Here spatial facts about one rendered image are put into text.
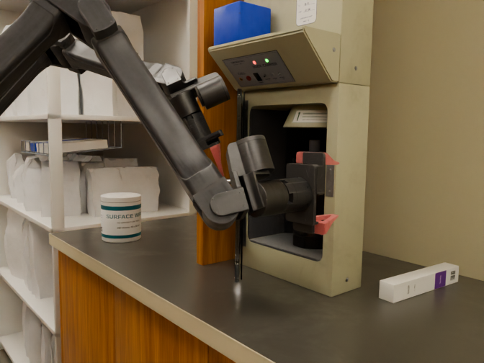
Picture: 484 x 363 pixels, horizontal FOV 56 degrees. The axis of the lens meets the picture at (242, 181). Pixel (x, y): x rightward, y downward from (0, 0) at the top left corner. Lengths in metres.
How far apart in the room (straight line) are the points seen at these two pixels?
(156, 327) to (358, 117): 0.68
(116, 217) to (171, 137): 0.82
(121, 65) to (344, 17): 0.49
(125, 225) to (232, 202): 0.87
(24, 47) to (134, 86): 0.19
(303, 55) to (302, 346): 0.56
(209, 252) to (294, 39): 0.62
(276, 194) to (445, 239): 0.75
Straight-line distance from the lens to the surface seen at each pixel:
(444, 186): 1.35
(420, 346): 0.88
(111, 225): 1.52
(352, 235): 1.07
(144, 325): 1.20
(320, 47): 0.96
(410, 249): 1.42
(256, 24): 1.12
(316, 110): 1.09
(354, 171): 1.05
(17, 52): 0.82
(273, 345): 0.83
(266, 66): 1.06
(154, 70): 1.07
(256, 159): 0.71
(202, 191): 0.68
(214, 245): 1.26
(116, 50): 0.79
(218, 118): 1.23
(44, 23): 0.84
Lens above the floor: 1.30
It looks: 6 degrees down
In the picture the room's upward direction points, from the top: 1 degrees clockwise
